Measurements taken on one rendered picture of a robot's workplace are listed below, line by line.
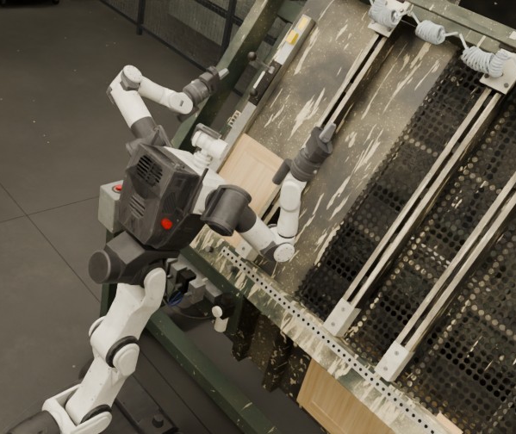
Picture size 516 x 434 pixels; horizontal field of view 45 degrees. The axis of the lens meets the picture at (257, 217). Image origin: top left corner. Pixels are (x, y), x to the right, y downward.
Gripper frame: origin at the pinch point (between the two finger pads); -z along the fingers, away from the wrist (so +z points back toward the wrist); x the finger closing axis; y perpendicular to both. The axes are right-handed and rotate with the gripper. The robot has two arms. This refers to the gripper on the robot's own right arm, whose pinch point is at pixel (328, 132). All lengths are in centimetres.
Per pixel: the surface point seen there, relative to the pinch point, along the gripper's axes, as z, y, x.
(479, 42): -34, 46, 29
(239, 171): 60, 1, 45
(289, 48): 15, 7, 75
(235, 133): 51, -3, 58
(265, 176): 53, 9, 37
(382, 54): -8, 30, 50
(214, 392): 145, 22, -10
